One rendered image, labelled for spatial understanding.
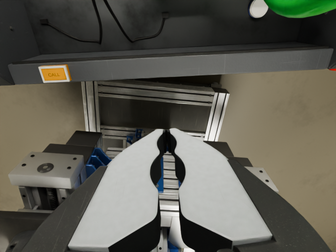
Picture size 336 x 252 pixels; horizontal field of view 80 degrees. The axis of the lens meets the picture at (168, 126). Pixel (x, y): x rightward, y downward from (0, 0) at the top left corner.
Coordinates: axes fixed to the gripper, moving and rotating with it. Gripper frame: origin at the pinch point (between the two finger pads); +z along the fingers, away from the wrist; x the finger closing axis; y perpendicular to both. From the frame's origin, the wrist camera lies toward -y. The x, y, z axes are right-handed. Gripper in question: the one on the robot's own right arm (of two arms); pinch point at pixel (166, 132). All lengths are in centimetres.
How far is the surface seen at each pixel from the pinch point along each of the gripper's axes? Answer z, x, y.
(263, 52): 28.4, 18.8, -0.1
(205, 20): 40.3, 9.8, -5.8
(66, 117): 123, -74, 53
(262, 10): 38.8, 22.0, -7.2
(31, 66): 28.3, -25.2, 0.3
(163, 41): 40.3, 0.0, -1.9
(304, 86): 123, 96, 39
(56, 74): 27.1, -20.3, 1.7
